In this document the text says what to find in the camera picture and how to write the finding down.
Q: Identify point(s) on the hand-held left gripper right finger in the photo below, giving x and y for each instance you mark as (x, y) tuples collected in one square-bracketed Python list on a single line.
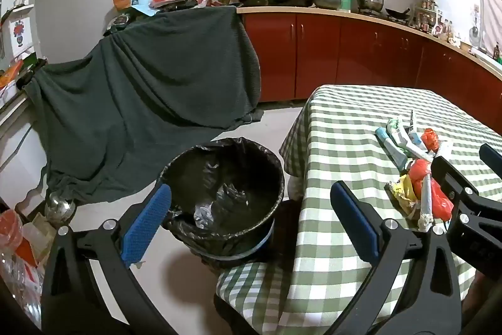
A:
[(355, 219)]

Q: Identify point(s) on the flower wall picture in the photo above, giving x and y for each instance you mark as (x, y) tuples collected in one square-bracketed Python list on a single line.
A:
[(19, 32)]

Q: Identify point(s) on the green white wrapper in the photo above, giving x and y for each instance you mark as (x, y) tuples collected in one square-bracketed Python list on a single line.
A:
[(394, 125)]

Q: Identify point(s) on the red plastic bag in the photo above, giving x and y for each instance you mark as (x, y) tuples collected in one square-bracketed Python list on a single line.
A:
[(417, 172)]

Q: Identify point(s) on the condiment bottle rack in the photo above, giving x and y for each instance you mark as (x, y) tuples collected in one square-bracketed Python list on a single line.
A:
[(431, 19)]

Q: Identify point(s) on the white blue printed packet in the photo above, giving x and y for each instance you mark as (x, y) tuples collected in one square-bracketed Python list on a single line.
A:
[(413, 140)]

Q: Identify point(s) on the green checked tablecloth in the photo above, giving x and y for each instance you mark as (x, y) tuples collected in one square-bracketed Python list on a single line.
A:
[(337, 123)]

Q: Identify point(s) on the dark green blanket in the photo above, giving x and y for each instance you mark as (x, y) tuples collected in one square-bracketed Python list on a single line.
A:
[(137, 91)]

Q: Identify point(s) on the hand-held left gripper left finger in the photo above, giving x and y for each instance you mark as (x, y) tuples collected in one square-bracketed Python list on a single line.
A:
[(147, 225)]

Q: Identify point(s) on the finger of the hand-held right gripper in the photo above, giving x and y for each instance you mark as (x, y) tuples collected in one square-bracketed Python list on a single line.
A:
[(447, 172), (492, 159)]

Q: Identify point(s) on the orange plastic bag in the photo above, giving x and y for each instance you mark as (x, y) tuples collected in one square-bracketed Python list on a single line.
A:
[(430, 138)]

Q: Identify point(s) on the black-lined trash bin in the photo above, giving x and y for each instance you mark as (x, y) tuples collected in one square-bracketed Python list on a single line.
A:
[(235, 170)]

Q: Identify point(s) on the teal stick packet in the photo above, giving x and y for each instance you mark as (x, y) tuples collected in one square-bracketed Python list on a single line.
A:
[(392, 148)]

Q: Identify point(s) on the red base cabinets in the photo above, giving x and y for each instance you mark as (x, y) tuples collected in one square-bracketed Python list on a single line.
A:
[(353, 52)]

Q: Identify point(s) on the pink window curtain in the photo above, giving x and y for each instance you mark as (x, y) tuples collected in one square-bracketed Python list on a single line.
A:
[(492, 17)]

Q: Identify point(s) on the clear plastic bags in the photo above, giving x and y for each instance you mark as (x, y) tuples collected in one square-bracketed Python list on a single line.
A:
[(19, 264)]

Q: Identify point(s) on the white stick packet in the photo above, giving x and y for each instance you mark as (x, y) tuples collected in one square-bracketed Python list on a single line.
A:
[(426, 201)]

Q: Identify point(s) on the steel kettle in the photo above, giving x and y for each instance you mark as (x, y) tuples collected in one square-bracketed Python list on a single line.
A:
[(59, 206)]

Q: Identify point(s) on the yellow wrapper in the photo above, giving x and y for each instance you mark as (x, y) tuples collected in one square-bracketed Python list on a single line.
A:
[(404, 191)]

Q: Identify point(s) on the black wok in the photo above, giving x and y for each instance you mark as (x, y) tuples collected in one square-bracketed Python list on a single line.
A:
[(398, 14)]

